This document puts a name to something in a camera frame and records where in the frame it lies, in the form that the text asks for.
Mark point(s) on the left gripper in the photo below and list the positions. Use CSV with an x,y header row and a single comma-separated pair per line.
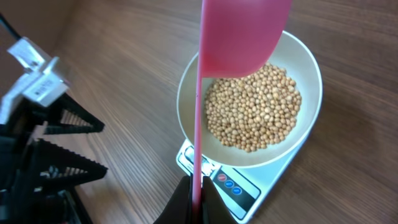
x,y
38,178

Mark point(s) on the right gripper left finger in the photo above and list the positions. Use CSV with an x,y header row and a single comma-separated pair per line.
x,y
179,208

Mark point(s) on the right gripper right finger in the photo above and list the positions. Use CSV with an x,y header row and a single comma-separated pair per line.
x,y
213,209

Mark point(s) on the pink measuring scoop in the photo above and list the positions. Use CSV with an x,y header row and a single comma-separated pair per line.
x,y
237,37

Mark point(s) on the white digital kitchen scale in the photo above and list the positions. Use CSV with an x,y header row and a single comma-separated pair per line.
x,y
245,179

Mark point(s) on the soybeans in bowl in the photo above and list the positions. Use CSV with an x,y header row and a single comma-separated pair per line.
x,y
253,112

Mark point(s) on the white bowl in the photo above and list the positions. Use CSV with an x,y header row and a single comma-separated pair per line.
x,y
300,64

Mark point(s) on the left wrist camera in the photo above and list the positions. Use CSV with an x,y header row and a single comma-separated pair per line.
x,y
44,79

